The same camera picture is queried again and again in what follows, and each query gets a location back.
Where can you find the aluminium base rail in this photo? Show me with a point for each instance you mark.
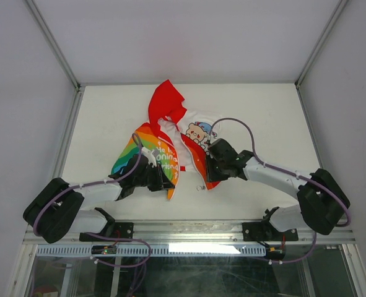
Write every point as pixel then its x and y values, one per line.
pixel 202 231

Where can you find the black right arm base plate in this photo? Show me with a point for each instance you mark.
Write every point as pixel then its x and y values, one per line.
pixel 264 232

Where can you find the grey slotted cable duct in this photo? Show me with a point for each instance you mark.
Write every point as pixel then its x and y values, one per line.
pixel 157 250

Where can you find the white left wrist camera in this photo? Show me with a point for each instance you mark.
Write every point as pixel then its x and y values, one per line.
pixel 151 158

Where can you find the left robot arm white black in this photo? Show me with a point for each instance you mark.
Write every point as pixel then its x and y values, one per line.
pixel 61 208

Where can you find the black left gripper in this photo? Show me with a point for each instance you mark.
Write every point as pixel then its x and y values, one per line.
pixel 161 181

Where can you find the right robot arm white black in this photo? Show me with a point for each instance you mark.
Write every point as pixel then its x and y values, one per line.
pixel 321 202

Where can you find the right aluminium frame post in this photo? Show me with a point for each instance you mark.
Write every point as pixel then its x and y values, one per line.
pixel 321 41

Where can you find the red white rainbow kids jacket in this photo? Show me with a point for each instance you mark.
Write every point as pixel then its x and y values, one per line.
pixel 174 134

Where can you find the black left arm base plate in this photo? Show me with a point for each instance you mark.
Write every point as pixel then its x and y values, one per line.
pixel 111 232

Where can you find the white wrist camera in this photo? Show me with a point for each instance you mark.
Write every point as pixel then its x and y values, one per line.
pixel 208 139
pixel 151 158

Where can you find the left aluminium frame post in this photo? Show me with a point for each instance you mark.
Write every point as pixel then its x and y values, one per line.
pixel 41 23

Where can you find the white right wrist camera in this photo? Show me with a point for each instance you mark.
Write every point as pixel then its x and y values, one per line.
pixel 208 139

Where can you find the aluminium frame post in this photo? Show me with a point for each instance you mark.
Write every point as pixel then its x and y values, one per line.
pixel 41 23
pixel 321 41

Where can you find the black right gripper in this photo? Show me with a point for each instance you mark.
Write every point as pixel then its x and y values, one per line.
pixel 212 176

